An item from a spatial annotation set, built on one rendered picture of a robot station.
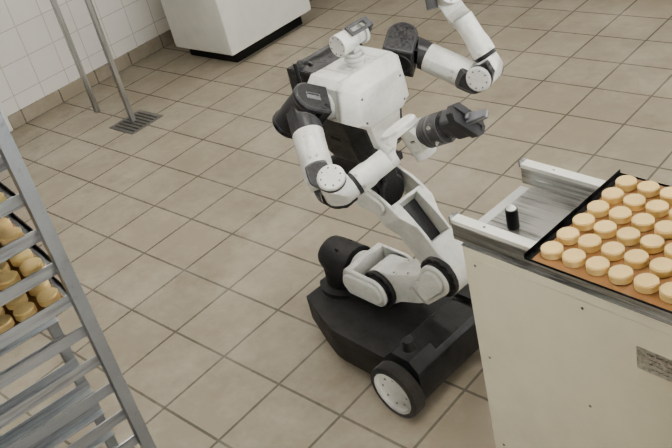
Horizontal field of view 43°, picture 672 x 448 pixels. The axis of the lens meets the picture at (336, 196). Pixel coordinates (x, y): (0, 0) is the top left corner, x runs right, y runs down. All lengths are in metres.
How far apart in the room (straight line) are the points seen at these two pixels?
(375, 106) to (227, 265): 1.53
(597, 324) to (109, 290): 2.49
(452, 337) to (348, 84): 0.94
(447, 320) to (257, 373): 0.75
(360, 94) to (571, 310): 0.87
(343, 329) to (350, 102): 0.91
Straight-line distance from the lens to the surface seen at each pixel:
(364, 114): 2.50
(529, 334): 2.21
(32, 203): 1.87
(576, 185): 2.26
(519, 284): 2.11
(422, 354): 2.83
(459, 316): 2.96
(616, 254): 1.96
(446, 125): 2.23
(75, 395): 2.67
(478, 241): 2.14
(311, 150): 2.35
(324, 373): 3.16
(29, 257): 2.06
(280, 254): 3.80
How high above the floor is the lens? 2.11
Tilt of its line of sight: 31 degrees down
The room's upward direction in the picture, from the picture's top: 14 degrees counter-clockwise
